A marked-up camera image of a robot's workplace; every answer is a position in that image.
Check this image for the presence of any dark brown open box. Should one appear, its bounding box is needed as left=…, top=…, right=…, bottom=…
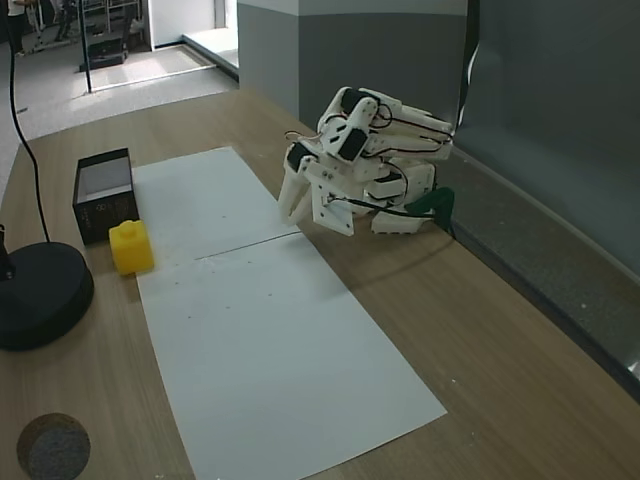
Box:
left=72, top=147, right=141, bottom=246

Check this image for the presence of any white paper sheet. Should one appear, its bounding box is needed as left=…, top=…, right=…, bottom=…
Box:
left=132, top=146, right=301, bottom=262
left=135, top=232, right=449, bottom=480

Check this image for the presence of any black case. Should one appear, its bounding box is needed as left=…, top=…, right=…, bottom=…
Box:
left=87, top=38, right=129, bottom=70

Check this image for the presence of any black metal stand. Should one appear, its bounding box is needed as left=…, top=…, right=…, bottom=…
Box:
left=76, top=0, right=97, bottom=94

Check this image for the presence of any person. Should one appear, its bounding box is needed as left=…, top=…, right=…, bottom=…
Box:
left=3, top=0, right=27, bottom=57

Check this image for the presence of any thin black lamp cable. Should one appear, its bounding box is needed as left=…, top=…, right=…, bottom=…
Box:
left=5, top=0, right=52, bottom=245

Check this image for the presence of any black round lamp base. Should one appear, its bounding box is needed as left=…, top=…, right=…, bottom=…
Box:
left=0, top=224, right=95, bottom=352

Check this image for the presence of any black camera cable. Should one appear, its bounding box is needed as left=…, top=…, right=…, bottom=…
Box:
left=327, top=196, right=437, bottom=220

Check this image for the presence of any green table clamp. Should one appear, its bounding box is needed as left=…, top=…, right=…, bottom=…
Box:
left=404, top=187, right=457, bottom=230

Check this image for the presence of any white gripper camera mount plate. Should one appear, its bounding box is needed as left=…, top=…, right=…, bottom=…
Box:
left=309, top=177, right=357, bottom=236

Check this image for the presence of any yellow cube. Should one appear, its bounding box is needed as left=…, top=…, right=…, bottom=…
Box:
left=108, top=218, right=155, bottom=276

